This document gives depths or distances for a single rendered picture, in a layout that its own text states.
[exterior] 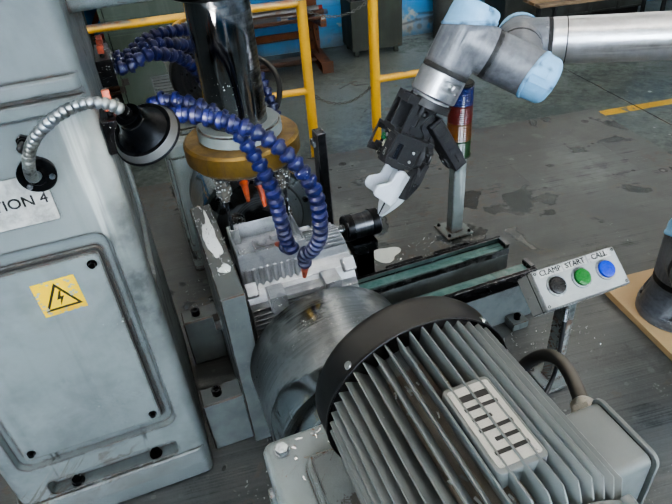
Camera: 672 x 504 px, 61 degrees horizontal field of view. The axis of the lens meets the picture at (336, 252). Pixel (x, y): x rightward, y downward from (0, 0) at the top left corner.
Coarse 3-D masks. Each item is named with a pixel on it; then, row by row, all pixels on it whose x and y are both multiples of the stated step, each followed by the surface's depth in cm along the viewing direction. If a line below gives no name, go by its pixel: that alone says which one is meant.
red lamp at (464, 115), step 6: (456, 108) 134; (462, 108) 133; (468, 108) 134; (450, 114) 136; (456, 114) 135; (462, 114) 134; (468, 114) 135; (450, 120) 137; (456, 120) 136; (462, 120) 135; (468, 120) 136
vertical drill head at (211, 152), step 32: (224, 0) 73; (192, 32) 77; (224, 32) 75; (224, 64) 78; (256, 64) 81; (224, 96) 80; (256, 96) 82; (224, 128) 83; (288, 128) 88; (192, 160) 84; (224, 160) 81; (224, 192) 87
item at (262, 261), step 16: (240, 224) 102; (256, 224) 103; (272, 224) 105; (240, 240) 102; (256, 240) 100; (272, 240) 101; (304, 240) 97; (240, 256) 94; (256, 256) 96; (272, 256) 97; (288, 256) 98; (240, 272) 96; (256, 272) 97; (272, 272) 99; (288, 272) 100
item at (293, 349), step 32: (352, 288) 84; (288, 320) 80; (320, 320) 77; (352, 320) 77; (256, 352) 82; (288, 352) 76; (320, 352) 73; (256, 384) 82; (288, 384) 73; (288, 416) 71
